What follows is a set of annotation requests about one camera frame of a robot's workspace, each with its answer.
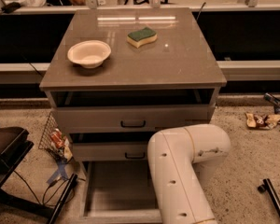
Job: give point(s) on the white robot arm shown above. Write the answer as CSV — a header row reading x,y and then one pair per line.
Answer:
x,y
181,160

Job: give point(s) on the grey drawer cabinet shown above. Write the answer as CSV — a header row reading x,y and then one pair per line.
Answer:
x,y
177,69

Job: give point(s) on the green yellow sponge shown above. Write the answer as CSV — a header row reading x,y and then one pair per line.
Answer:
x,y
141,37

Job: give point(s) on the white paper bowl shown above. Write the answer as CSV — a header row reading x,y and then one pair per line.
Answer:
x,y
89,54

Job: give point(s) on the red soda can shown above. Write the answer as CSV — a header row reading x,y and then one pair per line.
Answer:
x,y
57,139

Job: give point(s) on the black floor bar left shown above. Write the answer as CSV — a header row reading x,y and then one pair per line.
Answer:
x,y
62,200

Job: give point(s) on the black floor bar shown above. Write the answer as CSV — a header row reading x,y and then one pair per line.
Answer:
x,y
267,186
62,200

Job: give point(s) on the snack wrapper on floor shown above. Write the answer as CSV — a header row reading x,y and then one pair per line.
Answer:
x,y
263,122

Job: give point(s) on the black tray stand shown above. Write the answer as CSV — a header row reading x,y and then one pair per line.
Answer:
x,y
13,148

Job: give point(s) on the blue snack bag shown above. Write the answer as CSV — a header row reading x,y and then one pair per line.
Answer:
x,y
273,100

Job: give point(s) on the black floor bar right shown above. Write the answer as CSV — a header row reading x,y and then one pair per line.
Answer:
x,y
267,186

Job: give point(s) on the wire mesh basket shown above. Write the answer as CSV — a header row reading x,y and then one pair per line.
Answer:
x,y
59,154

